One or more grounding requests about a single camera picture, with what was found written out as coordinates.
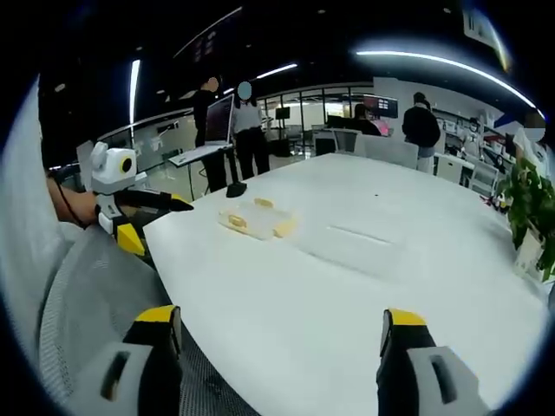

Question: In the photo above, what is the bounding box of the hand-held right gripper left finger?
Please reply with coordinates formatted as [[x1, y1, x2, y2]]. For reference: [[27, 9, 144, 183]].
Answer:
[[73, 304, 183, 416]]

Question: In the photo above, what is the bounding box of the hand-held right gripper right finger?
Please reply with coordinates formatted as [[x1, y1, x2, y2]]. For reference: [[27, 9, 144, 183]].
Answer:
[[375, 308, 492, 416]]

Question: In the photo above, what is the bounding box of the clear plastic food container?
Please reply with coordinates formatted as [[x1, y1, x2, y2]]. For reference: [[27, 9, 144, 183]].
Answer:
[[216, 196, 300, 242]]

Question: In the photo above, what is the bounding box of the white standing desk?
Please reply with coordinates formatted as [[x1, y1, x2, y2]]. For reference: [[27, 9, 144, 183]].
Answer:
[[167, 143, 238, 205]]

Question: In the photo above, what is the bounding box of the grey mesh office chair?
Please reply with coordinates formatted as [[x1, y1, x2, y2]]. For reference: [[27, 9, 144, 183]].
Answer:
[[37, 224, 255, 416]]

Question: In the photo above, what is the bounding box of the long ceiling light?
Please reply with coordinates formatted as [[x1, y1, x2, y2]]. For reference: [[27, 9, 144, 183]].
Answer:
[[255, 62, 299, 81], [128, 58, 141, 126], [355, 49, 537, 107]]

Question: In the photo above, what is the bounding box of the person's grey clothing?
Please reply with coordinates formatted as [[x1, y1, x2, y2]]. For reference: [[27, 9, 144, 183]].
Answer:
[[0, 81, 86, 361]]

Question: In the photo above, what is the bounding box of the open laptop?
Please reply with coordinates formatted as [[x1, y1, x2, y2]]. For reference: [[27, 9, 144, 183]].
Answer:
[[190, 94, 236, 153]]

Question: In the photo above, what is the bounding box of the white office chair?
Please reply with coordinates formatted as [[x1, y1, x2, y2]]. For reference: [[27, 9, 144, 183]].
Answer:
[[330, 127, 363, 155], [469, 160, 500, 197]]

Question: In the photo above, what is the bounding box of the green potted plant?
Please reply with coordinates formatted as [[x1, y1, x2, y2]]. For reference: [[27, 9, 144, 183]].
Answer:
[[495, 156, 555, 283]]

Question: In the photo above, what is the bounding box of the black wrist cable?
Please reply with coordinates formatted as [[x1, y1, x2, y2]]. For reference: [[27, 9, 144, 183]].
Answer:
[[46, 171, 93, 231]]

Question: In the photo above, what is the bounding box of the wall screen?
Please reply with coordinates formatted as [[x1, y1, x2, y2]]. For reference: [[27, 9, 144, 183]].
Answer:
[[362, 96, 399, 119]]

